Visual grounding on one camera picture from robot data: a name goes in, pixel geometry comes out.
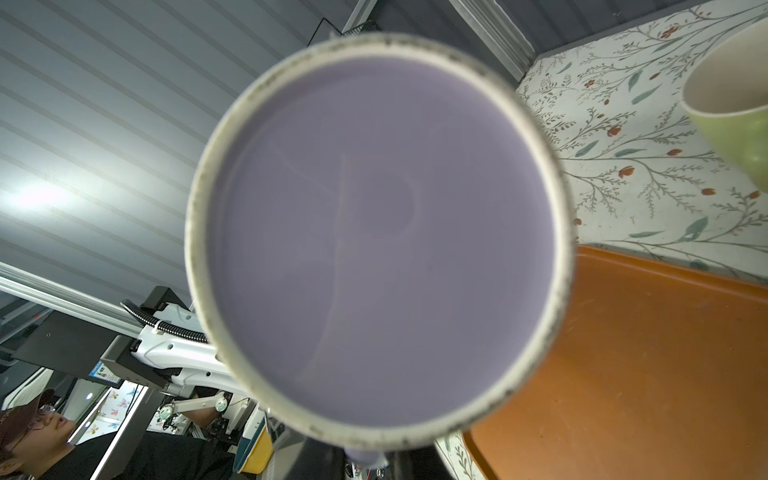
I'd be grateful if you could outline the purple mug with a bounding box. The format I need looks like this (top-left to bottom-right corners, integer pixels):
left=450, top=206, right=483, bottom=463
left=185, top=33, right=575, bottom=466

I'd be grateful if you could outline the light green mug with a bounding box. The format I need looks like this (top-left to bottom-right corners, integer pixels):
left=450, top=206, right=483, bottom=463
left=681, top=19, right=767, bottom=192

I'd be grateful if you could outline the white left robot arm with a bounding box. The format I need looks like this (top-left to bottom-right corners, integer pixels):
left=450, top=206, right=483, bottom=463
left=121, top=300, right=249, bottom=397

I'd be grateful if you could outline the orange wooden tray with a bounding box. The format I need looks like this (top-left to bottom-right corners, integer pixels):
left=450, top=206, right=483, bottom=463
left=464, top=246, right=767, bottom=479

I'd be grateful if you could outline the person in black shirt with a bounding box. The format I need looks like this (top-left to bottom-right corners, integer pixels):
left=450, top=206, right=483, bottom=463
left=1, top=390, right=234, bottom=479

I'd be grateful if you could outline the black corrugated cable hose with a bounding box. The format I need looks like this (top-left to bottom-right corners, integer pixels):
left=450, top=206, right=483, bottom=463
left=119, top=299, right=210, bottom=345

